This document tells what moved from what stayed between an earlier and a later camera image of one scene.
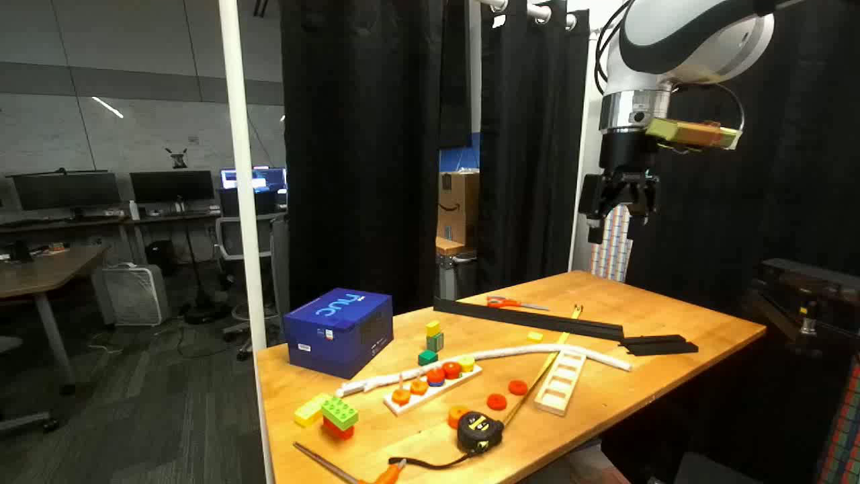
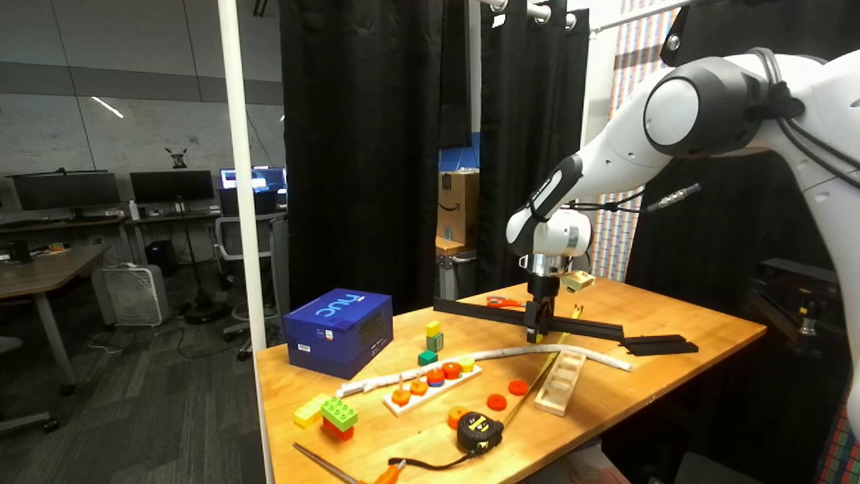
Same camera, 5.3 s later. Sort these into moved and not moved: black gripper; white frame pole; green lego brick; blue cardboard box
Moved: black gripper
Not moved: blue cardboard box; green lego brick; white frame pole
